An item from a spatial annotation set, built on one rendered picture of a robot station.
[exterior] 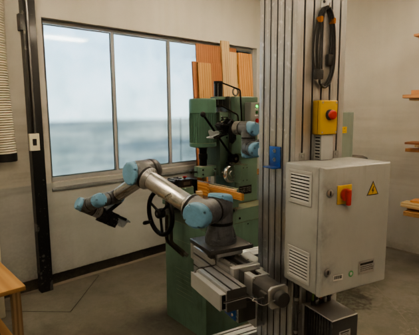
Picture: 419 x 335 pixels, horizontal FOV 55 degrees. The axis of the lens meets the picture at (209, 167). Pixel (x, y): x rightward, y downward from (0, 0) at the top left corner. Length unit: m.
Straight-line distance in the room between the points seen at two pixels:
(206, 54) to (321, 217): 3.10
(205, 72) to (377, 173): 2.86
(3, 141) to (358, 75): 3.42
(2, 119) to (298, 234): 2.26
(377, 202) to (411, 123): 2.78
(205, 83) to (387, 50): 1.83
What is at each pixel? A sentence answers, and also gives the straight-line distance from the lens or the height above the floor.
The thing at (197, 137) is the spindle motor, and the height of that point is 1.26.
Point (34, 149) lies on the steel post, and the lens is 3.33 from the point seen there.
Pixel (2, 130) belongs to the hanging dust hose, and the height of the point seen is 1.30.
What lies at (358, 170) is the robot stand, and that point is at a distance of 1.55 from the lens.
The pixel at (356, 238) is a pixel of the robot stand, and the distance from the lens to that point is 1.61.
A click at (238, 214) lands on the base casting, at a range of 2.62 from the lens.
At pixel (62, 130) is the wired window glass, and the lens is 3.59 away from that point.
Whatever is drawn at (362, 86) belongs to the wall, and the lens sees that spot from 4.61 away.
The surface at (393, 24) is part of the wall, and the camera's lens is 4.55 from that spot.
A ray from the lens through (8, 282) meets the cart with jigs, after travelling 2.49.
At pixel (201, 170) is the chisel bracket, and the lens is 2.60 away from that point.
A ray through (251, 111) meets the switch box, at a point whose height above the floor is 1.42.
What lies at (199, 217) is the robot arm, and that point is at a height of 0.98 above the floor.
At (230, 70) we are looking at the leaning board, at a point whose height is 1.85.
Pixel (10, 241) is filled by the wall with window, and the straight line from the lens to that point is 3.50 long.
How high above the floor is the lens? 1.43
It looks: 8 degrees down
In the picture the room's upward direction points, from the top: straight up
